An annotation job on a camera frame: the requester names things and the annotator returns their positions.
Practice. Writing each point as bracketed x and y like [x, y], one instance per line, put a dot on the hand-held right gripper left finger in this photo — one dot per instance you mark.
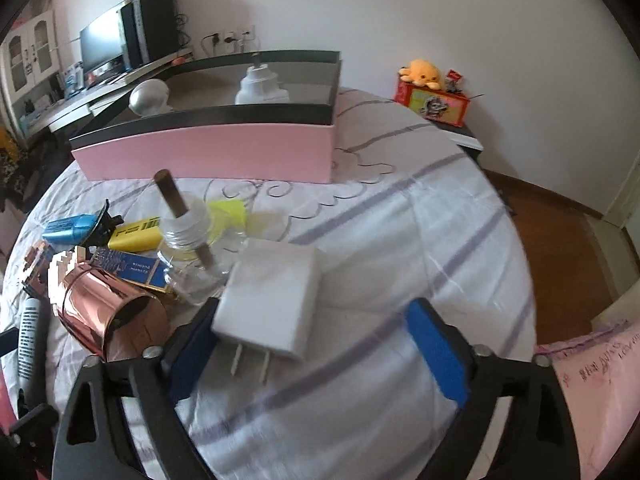
[192, 360]

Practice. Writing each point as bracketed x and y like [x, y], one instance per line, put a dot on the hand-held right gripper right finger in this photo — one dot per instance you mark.
[440, 355]

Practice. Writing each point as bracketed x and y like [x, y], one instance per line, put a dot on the white charger plug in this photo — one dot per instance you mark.
[270, 295]

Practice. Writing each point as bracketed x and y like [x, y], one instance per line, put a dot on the blue card box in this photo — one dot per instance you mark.
[135, 267]

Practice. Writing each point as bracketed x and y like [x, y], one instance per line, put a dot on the black hair clip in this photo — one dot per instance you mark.
[102, 225]

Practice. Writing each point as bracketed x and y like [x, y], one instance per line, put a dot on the pink storage box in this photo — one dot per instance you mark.
[200, 150]

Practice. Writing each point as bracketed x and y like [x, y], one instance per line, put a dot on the rose gold metallic cup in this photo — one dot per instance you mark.
[95, 295]

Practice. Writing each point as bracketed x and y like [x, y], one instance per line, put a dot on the glass bottle with wick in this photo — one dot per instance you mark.
[192, 230]

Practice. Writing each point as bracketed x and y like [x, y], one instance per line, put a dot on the yellow highlighter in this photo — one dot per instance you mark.
[135, 235]

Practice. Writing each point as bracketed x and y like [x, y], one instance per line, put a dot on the white striped bedspread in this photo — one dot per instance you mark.
[400, 220]

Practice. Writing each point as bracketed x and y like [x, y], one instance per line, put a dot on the grey tube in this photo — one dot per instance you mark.
[32, 340]

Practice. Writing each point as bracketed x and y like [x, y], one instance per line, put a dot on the pink plastic bag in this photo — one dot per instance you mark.
[600, 400]

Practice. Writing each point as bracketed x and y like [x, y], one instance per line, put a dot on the brick block toy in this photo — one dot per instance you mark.
[37, 265]

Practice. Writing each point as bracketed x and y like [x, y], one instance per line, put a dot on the black side table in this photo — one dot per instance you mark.
[470, 137]

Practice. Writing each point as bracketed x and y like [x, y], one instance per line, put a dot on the white door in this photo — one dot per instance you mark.
[625, 195]

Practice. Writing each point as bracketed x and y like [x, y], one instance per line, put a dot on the red printed box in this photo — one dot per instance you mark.
[435, 105]

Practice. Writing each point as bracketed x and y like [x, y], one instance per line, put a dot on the dark patterned cloth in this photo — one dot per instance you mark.
[20, 170]

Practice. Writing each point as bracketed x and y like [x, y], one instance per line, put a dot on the white shell figure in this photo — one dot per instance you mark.
[147, 96]

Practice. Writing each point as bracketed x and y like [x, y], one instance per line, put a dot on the white desk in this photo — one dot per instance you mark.
[75, 105]

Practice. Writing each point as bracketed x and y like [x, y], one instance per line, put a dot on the yellow plush octopus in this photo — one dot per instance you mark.
[422, 72]

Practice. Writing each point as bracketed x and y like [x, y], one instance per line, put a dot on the white plug-in device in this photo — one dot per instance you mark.
[260, 85]

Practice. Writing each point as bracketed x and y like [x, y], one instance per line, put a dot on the blue white box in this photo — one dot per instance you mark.
[72, 77]

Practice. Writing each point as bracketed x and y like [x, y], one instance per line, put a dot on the computer monitor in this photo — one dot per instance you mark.
[100, 45]

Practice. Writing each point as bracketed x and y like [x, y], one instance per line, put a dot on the white glass-door cabinet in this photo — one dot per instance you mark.
[30, 55]

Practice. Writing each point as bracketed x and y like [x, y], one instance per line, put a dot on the wall socket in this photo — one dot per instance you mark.
[235, 36]

